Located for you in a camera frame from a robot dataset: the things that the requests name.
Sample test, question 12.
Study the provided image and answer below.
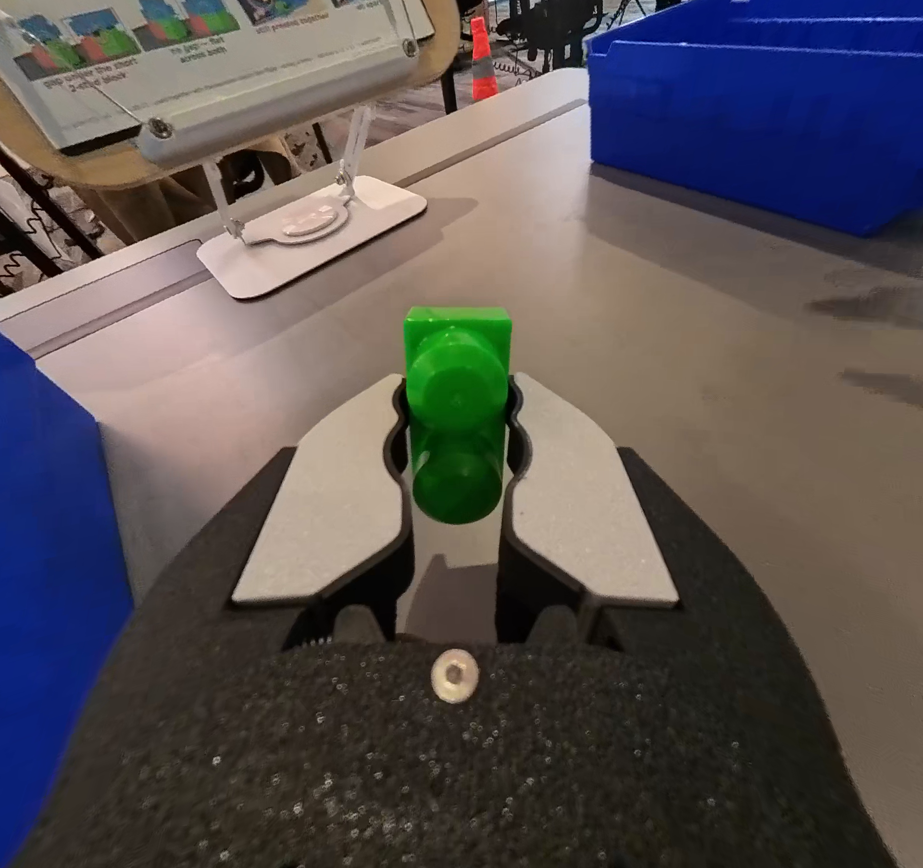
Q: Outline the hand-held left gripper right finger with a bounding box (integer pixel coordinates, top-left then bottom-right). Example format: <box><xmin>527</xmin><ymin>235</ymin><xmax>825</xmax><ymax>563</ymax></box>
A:
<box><xmin>496</xmin><ymin>372</ymin><xmax>680</xmax><ymax>613</ymax></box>

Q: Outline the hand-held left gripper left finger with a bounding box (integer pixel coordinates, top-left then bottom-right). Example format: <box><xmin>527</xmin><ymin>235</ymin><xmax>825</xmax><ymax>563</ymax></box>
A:
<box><xmin>231</xmin><ymin>374</ymin><xmax>418</xmax><ymax>613</ymax></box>

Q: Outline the green mega block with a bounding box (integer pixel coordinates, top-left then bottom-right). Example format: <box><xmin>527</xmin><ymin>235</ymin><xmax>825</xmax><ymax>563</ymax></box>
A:
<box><xmin>402</xmin><ymin>305</ymin><xmax>514</xmax><ymax>525</ymax></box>

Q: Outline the blue storage bin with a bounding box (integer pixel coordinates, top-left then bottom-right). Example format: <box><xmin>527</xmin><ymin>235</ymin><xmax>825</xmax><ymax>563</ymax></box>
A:
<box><xmin>586</xmin><ymin>0</ymin><xmax>923</xmax><ymax>238</ymax></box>
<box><xmin>0</xmin><ymin>334</ymin><xmax>134</xmax><ymax>868</ymax></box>

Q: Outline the orange traffic cone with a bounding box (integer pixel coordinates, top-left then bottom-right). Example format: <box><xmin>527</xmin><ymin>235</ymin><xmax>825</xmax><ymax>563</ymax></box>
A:
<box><xmin>470</xmin><ymin>15</ymin><xmax>500</xmax><ymax>103</ymax></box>

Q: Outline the black office chair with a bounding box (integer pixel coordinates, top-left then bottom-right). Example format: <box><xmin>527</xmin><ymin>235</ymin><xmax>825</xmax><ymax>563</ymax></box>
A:
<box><xmin>498</xmin><ymin>0</ymin><xmax>608</xmax><ymax>79</ymax></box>

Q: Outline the instruction board on white stand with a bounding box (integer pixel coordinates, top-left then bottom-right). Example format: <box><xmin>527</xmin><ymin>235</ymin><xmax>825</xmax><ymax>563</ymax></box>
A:
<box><xmin>0</xmin><ymin>0</ymin><xmax>462</xmax><ymax>301</ymax></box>

